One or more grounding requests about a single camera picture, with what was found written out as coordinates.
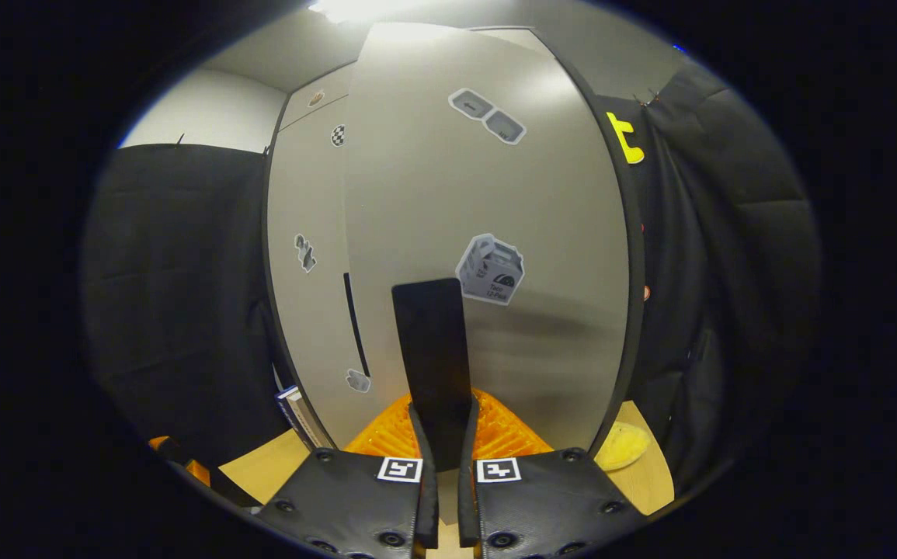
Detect grey double-door shoe cabinet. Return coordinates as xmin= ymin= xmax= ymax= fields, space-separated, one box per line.
xmin=262 ymin=22 xmax=647 ymax=459

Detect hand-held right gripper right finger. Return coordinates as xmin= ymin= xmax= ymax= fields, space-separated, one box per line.
xmin=457 ymin=388 xmax=647 ymax=559

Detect black backdrop cloth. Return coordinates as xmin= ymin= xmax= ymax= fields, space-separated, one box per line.
xmin=79 ymin=62 xmax=826 ymax=498

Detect long ceiling light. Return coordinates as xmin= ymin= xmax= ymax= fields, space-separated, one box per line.
xmin=308 ymin=0 xmax=418 ymax=24

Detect grey cabinet door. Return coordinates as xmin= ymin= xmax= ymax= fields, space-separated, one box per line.
xmin=343 ymin=22 xmax=643 ymax=459
xmin=266 ymin=97 xmax=371 ymax=451

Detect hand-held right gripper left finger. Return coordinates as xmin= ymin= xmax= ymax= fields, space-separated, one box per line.
xmin=252 ymin=391 xmax=441 ymax=559

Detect yellow round sponge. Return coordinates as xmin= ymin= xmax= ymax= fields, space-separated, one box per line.
xmin=594 ymin=422 xmax=652 ymax=472

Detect blue book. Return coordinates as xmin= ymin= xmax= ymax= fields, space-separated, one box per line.
xmin=275 ymin=386 xmax=317 ymax=451

